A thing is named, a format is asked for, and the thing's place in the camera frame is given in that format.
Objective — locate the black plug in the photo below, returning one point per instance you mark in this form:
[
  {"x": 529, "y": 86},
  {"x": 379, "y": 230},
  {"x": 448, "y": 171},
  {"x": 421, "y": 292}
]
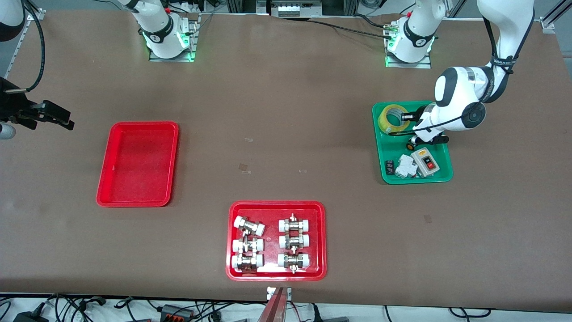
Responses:
[{"x": 333, "y": 319}]

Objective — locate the black power adapter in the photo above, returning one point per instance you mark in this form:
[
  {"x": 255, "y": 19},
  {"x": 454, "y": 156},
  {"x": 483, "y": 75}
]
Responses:
[{"x": 29, "y": 316}]

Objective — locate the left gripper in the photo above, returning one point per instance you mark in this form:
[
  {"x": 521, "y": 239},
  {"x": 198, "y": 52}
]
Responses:
[{"x": 410, "y": 117}]

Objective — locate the red tray with fittings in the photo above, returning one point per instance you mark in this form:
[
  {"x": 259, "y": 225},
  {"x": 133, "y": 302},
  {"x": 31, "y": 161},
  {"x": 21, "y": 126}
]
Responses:
[{"x": 272, "y": 210}]

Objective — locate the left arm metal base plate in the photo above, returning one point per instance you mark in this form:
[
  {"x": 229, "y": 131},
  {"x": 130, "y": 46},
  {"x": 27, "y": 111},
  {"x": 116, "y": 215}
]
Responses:
[{"x": 424, "y": 64}]

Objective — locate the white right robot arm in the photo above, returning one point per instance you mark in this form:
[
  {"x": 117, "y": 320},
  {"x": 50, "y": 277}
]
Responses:
[{"x": 156, "y": 31}]

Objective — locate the metal white pipe fitting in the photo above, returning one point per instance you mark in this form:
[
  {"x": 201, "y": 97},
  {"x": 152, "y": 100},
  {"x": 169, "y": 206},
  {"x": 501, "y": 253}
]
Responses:
[
  {"x": 247, "y": 245},
  {"x": 247, "y": 261},
  {"x": 294, "y": 241},
  {"x": 294, "y": 224},
  {"x": 249, "y": 226},
  {"x": 293, "y": 260}
]

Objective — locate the white circuit breaker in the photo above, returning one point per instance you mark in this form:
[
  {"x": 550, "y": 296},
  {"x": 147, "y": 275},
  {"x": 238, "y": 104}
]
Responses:
[{"x": 405, "y": 167}]

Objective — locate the red metal clamp bar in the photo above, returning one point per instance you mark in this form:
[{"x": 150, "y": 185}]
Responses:
[{"x": 275, "y": 308}]

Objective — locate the grey white power strip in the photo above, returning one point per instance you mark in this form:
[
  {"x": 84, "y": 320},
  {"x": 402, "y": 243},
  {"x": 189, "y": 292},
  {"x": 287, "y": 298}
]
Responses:
[{"x": 292, "y": 9}]

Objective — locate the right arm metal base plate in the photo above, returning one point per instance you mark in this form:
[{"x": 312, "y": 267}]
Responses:
[{"x": 193, "y": 40}]

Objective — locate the black yellow push button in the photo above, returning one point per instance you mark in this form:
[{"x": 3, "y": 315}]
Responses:
[{"x": 410, "y": 146}]

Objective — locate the empty red plastic tray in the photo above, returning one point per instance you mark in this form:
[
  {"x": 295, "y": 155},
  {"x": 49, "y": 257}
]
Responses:
[{"x": 134, "y": 188}]

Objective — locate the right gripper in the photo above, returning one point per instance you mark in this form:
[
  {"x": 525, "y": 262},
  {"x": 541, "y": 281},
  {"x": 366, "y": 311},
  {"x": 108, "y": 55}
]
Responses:
[{"x": 13, "y": 108}]

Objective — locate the black terminal block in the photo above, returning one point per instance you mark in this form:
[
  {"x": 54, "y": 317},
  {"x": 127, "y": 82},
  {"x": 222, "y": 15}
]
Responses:
[{"x": 390, "y": 167}]

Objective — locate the black orange connector box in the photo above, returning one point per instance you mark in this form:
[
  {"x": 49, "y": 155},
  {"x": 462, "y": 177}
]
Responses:
[{"x": 176, "y": 311}]

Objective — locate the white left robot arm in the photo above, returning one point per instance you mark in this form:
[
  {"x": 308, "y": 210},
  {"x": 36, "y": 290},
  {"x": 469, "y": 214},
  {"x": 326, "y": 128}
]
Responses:
[{"x": 505, "y": 22}]

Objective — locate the white red-black switch box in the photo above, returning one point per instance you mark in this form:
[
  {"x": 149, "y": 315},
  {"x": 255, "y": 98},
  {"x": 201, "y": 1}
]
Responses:
[{"x": 425, "y": 162}]

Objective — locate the green plastic tray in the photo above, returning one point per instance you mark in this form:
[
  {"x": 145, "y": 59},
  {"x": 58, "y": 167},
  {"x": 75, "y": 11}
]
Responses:
[{"x": 389, "y": 152}]

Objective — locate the yellow tape roll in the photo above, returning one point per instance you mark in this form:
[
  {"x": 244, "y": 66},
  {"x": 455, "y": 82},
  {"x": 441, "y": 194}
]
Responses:
[{"x": 384, "y": 120}]

